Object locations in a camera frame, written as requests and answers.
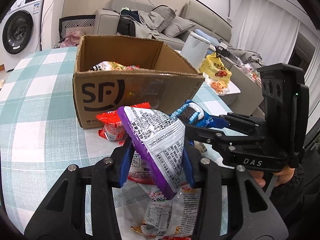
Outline light blue pillow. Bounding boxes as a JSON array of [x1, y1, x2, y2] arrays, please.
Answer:
[[194, 29, 219, 45]]

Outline red orange snack packet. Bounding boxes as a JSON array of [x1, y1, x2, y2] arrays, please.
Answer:
[[96, 102, 150, 142]]

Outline blue cookie packet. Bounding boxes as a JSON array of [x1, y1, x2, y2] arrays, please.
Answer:
[[170, 100, 213, 130]]

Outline orange fruits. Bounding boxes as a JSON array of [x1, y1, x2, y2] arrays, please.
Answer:
[[210, 80, 229, 94]]

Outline grey blanket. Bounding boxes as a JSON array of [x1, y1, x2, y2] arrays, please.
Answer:
[[232, 47, 265, 67]]

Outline grey jacket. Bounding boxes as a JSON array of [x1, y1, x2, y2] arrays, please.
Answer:
[[136, 10, 165, 39]]

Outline grey pillow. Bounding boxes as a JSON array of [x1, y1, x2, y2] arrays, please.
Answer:
[[151, 5, 177, 30], [162, 16, 197, 38]]

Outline checked teal white tablecloth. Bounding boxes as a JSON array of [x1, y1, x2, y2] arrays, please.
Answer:
[[0, 46, 250, 240]]

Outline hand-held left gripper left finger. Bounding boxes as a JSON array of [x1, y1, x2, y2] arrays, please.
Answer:
[[24, 136, 137, 240]]

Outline person's right forearm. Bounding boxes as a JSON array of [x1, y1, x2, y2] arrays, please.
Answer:
[[269, 166, 320, 240]]

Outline person's right hand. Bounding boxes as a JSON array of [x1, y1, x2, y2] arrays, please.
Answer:
[[250, 167, 297, 188]]

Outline beige upholstered bench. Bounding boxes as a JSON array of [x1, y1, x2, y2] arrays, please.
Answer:
[[226, 57, 264, 118]]

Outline white curtain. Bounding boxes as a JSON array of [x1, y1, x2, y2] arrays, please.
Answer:
[[236, 0, 300, 63]]

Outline black device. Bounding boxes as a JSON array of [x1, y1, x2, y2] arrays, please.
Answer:
[[215, 45, 234, 58]]

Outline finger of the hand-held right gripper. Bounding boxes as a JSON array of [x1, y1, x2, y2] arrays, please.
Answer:
[[184, 124, 250, 153], [205, 112, 266, 137]]

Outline white washing machine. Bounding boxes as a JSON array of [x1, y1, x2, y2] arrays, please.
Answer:
[[1, 0, 48, 72]]

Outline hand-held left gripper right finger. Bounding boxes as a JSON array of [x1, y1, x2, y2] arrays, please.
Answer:
[[182, 142, 289, 240]]

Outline black clothes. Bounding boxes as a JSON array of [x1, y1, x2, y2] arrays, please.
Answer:
[[117, 10, 140, 37]]

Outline pink cloth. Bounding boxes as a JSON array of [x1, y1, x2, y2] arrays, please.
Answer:
[[60, 31, 84, 48]]

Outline brown cardboard box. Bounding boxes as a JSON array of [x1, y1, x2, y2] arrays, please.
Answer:
[[72, 34, 206, 130]]

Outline yellow plastic bag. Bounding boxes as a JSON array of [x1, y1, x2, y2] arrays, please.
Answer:
[[199, 53, 232, 84]]

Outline white trash can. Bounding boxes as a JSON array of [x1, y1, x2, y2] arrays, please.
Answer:
[[180, 31, 212, 68]]

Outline purple silver snack packet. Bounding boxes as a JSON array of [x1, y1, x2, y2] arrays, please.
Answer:
[[117, 106, 185, 200]]

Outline white red noodle snack packet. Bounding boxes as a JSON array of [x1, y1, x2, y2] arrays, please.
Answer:
[[89, 61, 128, 72]]

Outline grey sofa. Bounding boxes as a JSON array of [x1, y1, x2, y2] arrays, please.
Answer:
[[93, 0, 233, 53]]

